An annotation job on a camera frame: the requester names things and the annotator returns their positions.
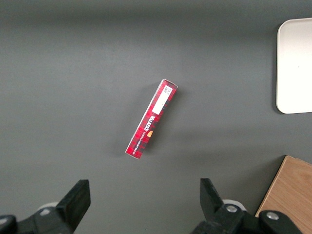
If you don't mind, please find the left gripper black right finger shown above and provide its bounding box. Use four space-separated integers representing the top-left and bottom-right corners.
191 178 302 234

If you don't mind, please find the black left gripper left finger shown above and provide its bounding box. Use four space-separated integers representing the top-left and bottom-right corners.
0 179 91 234

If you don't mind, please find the wooden drawer cabinet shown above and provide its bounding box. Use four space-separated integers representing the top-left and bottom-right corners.
254 155 312 234

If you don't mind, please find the red tartan shortbread box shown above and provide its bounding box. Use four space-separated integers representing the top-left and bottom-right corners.
124 78 179 160

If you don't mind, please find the cream plastic tray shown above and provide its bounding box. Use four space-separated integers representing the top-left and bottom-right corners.
276 17 312 114

